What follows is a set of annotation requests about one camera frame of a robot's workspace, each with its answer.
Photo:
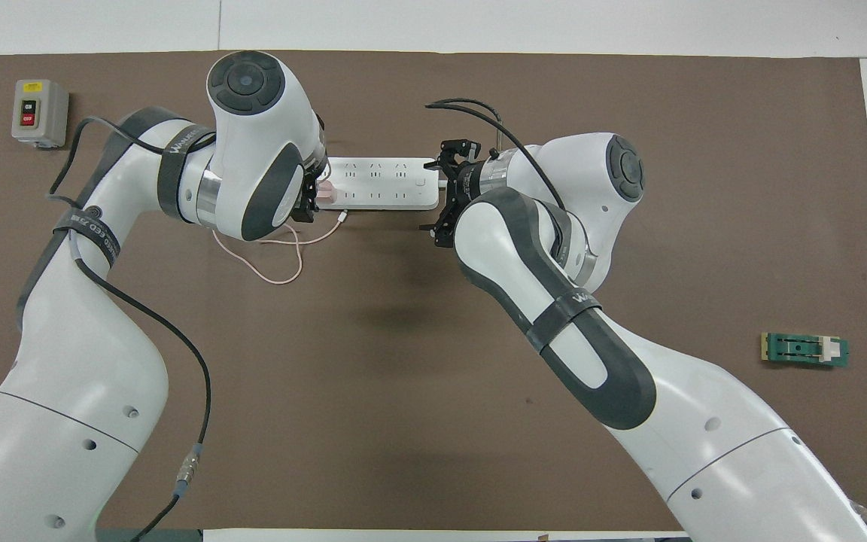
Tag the grey on-off switch box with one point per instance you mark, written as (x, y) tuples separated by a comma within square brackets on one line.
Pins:
[(40, 113)]

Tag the green circuit board module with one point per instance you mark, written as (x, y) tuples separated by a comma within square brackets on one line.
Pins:
[(802, 349)]

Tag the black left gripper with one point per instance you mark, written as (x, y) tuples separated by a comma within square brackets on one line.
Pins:
[(304, 199)]

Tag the pink charger adapter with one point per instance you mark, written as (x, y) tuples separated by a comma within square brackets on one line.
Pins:
[(328, 192)]

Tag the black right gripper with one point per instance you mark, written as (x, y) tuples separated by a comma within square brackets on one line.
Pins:
[(467, 184)]

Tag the brown table mat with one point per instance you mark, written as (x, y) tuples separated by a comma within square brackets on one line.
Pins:
[(403, 421)]

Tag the white power strip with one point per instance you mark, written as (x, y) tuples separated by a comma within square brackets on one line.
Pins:
[(384, 184)]

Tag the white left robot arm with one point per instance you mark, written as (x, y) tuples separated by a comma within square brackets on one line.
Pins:
[(87, 376)]

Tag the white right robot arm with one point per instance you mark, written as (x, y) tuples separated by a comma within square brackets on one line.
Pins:
[(614, 361)]

